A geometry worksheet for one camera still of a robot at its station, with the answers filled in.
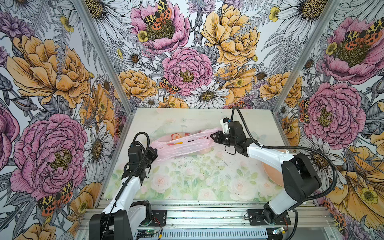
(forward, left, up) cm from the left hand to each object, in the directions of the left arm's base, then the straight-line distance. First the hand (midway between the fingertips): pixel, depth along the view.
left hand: (158, 152), depth 87 cm
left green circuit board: (-36, +2, -10) cm, 37 cm away
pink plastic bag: (+4, -8, +3) cm, 9 cm away
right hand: (+6, -30, +4) cm, 31 cm away
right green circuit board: (-37, -60, -10) cm, 71 cm away
